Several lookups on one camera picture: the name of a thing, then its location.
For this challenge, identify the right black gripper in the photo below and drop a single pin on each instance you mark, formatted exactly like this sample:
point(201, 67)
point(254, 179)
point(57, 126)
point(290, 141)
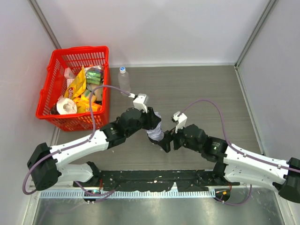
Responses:
point(169, 139)

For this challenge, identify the lavender folding umbrella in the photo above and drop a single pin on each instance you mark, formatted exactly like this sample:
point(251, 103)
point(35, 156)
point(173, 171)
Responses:
point(155, 134)

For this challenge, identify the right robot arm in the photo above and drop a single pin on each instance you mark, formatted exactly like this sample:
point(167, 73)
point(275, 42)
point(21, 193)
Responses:
point(237, 165)

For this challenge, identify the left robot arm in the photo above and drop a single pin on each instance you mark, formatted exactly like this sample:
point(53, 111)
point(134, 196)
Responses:
point(46, 162)

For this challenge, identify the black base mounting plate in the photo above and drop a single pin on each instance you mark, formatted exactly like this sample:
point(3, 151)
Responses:
point(156, 180)

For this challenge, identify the clear plastic water bottle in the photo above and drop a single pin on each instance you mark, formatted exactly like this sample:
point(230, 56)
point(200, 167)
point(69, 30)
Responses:
point(124, 81)

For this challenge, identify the orange snack package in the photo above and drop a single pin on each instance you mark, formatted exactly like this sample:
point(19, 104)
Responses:
point(83, 105)

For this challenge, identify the green sponge pack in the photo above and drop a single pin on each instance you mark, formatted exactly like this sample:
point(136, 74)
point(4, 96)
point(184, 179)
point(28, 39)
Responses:
point(94, 75)

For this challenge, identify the yellow chips bag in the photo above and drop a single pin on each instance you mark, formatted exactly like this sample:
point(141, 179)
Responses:
point(77, 87)

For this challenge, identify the white tape roll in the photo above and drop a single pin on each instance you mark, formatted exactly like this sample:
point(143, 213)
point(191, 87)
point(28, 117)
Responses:
point(66, 106)

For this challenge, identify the white small box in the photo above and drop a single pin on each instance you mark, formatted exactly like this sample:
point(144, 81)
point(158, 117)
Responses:
point(69, 75)

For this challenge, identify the red plastic basket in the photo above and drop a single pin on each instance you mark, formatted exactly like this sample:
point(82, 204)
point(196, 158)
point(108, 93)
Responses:
point(55, 84)

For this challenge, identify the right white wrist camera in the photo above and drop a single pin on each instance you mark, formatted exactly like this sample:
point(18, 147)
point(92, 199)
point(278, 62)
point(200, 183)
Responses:
point(180, 120)

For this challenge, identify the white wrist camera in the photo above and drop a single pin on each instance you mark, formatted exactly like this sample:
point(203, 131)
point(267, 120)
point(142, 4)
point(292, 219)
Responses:
point(139, 101)
point(180, 120)

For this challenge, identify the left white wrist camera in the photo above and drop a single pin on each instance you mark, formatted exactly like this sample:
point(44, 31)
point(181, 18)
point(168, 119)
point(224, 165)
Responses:
point(139, 101)

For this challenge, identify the white slotted cable duct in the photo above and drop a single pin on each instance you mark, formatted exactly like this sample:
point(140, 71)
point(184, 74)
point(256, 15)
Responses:
point(78, 193)

